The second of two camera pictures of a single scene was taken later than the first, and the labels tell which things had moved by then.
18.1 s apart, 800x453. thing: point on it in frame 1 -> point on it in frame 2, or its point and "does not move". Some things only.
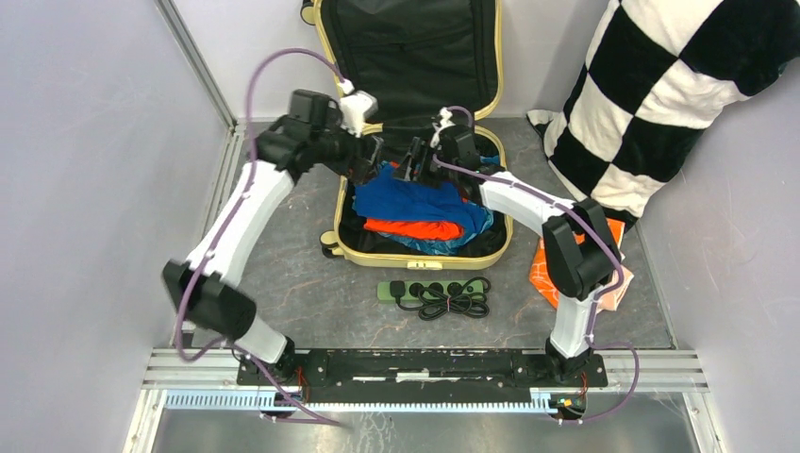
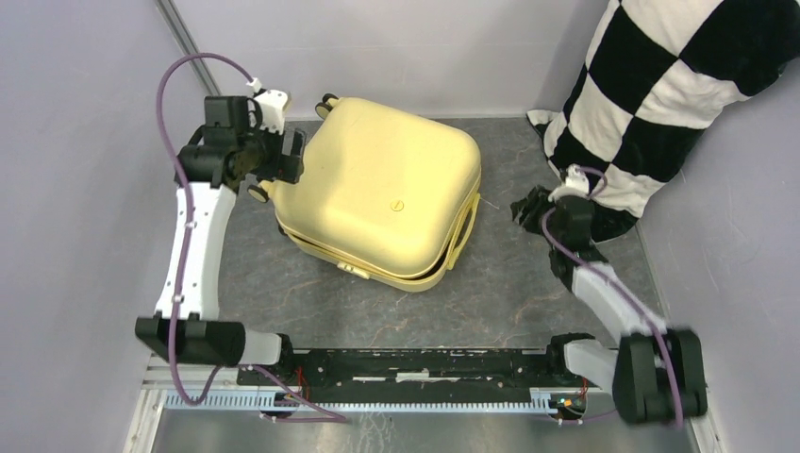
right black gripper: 419,151 -> 535,201
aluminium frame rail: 199,59 does not move
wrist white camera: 444,114 -> 576,184
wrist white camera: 355,108 -> 267,109
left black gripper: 352,167 -> 283,167
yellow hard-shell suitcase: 417,58 -> 386,194
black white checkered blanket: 660,72 does not move
